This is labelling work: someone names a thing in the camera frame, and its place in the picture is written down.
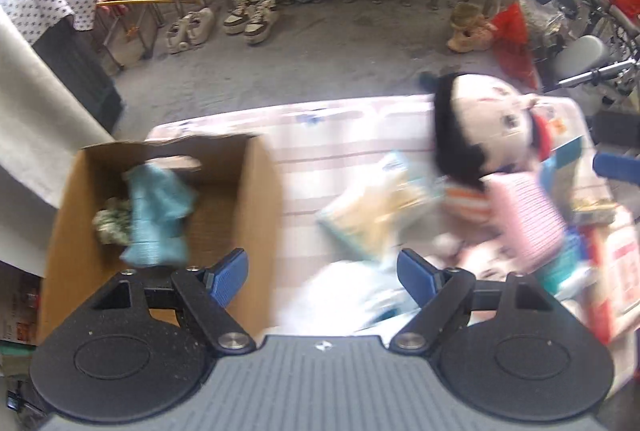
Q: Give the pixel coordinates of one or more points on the striped orange plush doll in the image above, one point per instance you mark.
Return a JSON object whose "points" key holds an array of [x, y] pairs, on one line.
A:
{"points": [[465, 202]]}

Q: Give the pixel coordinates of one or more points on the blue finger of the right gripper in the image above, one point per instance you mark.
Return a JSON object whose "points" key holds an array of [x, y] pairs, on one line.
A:
{"points": [[617, 167]]}

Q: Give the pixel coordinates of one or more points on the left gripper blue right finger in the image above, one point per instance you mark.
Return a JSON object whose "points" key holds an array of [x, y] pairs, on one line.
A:
{"points": [[444, 298]]}

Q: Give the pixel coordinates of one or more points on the white sofa cover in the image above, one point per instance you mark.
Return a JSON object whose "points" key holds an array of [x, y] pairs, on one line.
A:
{"points": [[43, 126]]}

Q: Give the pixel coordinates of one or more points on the yellow cotton swab bag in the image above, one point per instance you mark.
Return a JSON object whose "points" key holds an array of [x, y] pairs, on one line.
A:
{"points": [[371, 214]]}

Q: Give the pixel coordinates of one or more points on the large black-haired plush doll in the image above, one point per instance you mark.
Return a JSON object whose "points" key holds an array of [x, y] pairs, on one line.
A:
{"points": [[483, 125]]}

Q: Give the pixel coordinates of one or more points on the red plastic bag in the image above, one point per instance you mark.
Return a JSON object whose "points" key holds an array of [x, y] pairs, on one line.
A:
{"points": [[510, 46]]}

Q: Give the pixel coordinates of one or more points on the green floral scrunchie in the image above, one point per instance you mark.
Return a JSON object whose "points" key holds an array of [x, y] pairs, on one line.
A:
{"points": [[113, 222]]}

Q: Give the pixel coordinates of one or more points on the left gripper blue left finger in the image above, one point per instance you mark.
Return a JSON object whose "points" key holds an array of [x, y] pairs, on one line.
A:
{"points": [[202, 300]]}

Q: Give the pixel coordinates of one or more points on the brown cardboard box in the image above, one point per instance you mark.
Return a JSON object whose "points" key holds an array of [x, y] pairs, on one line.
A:
{"points": [[239, 205]]}

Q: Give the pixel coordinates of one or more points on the white brown sneaker pair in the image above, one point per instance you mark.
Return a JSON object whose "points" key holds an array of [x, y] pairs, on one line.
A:
{"points": [[254, 19]]}

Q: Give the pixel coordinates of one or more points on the beige sneaker pair left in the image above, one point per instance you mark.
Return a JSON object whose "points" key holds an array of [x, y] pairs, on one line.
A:
{"points": [[190, 31]]}

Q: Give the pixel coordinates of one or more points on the white plastic bag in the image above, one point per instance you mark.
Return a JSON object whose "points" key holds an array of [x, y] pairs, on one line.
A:
{"points": [[349, 298]]}

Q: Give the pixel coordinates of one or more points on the beige slippers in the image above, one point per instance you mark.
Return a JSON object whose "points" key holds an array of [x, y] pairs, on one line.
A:
{"points": [[471, 30]]}

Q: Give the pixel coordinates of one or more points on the pink checked tablecloth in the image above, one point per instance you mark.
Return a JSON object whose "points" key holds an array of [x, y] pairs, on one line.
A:
{"points": [[320, 149]]}

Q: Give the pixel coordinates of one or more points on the pink knitted cloth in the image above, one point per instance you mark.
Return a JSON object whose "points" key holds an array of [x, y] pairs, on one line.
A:
{"points": [[530, 225]]}

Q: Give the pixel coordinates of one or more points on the yellow stick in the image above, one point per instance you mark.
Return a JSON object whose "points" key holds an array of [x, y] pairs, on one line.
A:
{"points": [[114, 3]]}

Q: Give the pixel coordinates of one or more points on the blue silver carton box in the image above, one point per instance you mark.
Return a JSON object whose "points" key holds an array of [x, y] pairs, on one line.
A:
{"points": [[557, 173]]}

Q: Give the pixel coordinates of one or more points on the teal checked cloth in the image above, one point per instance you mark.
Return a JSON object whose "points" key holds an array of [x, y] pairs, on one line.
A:
{"points": [[160, 204]]}

